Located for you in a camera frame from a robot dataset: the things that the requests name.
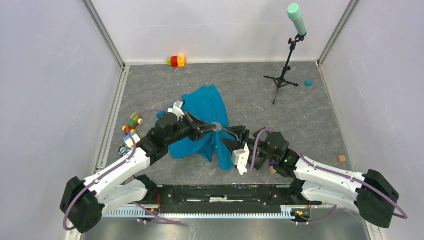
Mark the green red orange toy stack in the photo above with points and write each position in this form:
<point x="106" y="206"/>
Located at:
<point x="176" y="61"/>

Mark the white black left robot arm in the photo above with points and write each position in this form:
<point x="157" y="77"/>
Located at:
<point x="86" y="201"/>

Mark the small white brooch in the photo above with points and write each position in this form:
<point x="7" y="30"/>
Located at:
<point x="217" y="127"/>

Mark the colourful toy block train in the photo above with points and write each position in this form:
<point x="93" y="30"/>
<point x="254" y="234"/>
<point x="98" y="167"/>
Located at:
<point x="134" y="120"/>

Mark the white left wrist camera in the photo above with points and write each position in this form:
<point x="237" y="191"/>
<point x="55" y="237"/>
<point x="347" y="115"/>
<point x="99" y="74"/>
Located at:
<point x="177" y="110"/>

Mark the mint green microphone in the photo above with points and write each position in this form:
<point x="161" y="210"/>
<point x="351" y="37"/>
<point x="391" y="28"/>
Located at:
<point x="294" y="13"/>

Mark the small teal cube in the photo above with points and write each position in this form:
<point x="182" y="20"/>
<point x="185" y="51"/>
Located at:
<point x="308" y="83"/>

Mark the black square frame lower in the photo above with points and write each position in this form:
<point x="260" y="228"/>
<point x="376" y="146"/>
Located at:
<point x="259" y="162"/>

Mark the black tripod microphone stand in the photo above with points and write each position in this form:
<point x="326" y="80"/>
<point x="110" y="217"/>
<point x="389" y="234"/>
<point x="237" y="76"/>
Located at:
<point x="280" y="81"/>

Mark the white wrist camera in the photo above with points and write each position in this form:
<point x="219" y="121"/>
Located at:
<point x="177" y="110"/>
<point x="240" y="159"/>

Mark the white slotted cable duct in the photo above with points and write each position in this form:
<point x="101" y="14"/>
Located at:
<point x="136" y="212"/>

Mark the teal blue cloth garment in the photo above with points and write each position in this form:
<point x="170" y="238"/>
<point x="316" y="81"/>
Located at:
<point x="207" y="105"/>

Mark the brown wooden cube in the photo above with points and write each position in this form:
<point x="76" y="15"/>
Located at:
<point x="341" y="159"/>

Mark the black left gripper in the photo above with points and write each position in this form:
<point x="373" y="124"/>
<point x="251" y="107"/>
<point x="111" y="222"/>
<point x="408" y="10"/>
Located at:
<point x="198" y="128"/>

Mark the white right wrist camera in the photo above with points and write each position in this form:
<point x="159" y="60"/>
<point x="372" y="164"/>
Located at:
<point x="240" y="159"/>

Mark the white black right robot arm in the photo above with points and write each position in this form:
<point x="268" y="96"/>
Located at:
<point x="369" y="194"/>

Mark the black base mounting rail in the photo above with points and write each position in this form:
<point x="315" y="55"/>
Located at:
<point x="223" y="199"/>

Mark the tan wooden cube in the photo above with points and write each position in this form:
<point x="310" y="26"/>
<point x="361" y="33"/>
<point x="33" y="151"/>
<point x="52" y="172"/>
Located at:
<point x="273" y="171"/>

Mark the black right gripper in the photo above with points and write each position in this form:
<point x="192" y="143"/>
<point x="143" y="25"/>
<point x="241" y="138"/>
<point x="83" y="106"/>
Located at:
<point x="239" y="131"/>

